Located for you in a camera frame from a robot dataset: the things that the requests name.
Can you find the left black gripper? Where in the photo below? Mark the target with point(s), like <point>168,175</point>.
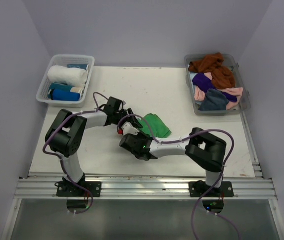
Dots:
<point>134,122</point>

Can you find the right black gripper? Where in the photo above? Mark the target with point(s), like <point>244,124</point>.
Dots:
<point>140,134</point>

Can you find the green towel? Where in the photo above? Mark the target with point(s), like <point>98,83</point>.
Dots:
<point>159,129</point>

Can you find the white towel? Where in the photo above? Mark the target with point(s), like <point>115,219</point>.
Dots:
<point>68,76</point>

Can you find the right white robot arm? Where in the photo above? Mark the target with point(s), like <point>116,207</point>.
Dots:
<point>205,149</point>

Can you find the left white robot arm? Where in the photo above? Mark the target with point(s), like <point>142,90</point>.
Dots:
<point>65,134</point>

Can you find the pink towel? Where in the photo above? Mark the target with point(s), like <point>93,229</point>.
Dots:
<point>237,91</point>

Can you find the teal rolled towel with swirl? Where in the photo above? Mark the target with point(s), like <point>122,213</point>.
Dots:
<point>79,66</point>

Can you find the light blue towel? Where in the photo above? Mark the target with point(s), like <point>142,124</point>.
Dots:
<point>192,75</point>

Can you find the purple towel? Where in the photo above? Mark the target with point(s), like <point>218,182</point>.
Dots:
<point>203,84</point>

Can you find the blue rolled towel front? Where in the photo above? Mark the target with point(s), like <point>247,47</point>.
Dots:
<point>60,95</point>

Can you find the dark grey-blue towel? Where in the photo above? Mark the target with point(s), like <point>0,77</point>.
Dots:
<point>214,101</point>

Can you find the teal and cream rolled towel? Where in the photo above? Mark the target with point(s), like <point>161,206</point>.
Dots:
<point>65,88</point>

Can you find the brown towel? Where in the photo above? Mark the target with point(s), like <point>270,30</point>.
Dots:
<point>222,76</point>

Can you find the clear plastic bin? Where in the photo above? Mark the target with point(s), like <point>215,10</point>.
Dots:
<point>244,103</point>

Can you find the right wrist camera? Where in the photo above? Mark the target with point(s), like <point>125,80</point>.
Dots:
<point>127,128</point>

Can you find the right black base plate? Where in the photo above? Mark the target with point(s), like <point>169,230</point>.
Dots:
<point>198,188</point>

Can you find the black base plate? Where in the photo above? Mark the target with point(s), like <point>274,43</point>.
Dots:
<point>198,188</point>
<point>67,189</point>

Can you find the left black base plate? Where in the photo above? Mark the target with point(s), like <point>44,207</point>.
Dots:
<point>67,189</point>

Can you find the aluminium mounting rail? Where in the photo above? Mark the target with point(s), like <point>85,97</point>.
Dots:
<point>116,187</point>

